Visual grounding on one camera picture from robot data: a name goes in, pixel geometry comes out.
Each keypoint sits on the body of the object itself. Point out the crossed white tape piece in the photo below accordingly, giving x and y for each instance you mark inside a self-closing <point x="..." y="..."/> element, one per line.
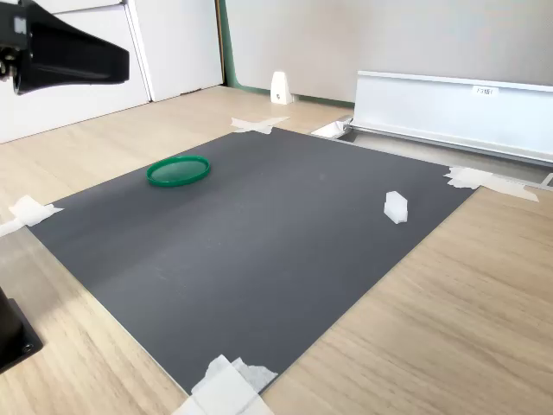
<point x="258" y="124"/>

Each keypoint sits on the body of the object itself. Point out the large white tape piece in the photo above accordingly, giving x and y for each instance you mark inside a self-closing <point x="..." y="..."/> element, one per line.
<point x="224" y="389"/>

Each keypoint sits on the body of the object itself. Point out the narrow white cabinet panel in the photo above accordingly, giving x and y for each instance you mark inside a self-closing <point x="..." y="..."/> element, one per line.
<point x="181" y="47"/>

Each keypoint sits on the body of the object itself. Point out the green partition edge strip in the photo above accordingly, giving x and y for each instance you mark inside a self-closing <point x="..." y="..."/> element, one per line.
<point x="231" y="65"/>

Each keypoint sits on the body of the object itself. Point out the small white bracket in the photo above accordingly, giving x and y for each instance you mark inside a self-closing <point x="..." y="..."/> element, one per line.
<point x="280" y="88"/>

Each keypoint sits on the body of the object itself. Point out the small white plastic terminal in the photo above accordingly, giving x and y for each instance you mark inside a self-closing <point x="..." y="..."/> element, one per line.
<point x="395" y="208"/>

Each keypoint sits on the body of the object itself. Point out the dark grey mat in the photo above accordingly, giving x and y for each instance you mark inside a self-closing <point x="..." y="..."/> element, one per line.
<point x="242" y="259"/>

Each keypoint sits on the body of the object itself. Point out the round green lid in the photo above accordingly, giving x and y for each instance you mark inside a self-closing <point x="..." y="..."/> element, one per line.
<point x="178" y="171"/>

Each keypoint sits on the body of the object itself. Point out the long white tape piece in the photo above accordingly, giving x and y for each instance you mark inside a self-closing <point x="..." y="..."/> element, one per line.
<point x="475" y="178"/>

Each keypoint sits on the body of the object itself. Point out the small shiny white tape piece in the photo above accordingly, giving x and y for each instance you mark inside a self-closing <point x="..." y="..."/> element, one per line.
<point x="330" y="129"/>

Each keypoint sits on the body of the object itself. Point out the wide white cabinet panel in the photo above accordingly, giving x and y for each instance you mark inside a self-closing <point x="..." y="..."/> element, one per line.
<point x="65" y="104"/>

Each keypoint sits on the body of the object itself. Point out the white label with print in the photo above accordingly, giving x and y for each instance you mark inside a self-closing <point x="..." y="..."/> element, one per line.
<point x="484" y="91"/>

